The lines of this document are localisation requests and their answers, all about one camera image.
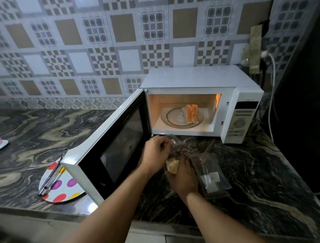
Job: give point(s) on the person's right hand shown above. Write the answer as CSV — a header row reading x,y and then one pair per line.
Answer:
x,y
185,179

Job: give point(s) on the triangle sandwich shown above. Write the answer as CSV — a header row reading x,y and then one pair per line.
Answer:
x,y
190,114
172,166

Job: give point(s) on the silver refrigerator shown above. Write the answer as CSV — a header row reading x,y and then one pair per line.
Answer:
x,y
300,112

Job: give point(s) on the kitchen base cabinet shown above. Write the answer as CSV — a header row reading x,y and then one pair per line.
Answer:
x,y
37,230

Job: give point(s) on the person's left hand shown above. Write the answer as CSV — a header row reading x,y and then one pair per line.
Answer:
x,y
155,154

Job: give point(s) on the glass turntable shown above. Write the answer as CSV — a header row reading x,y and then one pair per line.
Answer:
x,y
175,117

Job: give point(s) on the person's left forearm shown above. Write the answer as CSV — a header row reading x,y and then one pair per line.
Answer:
x,y
112,215

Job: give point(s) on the white microwave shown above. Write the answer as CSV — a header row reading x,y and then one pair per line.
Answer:
x,y
195,76

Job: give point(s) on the clear plastic sandwich package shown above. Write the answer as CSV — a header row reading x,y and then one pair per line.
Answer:
x,y
210,175
181,147

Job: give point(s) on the polka dot plate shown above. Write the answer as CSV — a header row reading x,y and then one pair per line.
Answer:
x,y
62,186

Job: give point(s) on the person's right forearm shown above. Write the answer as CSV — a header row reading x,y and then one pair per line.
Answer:
x,y
215,220

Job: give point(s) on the beige wall power strip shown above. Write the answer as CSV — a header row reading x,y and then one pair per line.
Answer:
x,y
255,50

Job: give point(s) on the metal cutlery piece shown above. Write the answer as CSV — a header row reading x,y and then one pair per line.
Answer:
x,y
51,179

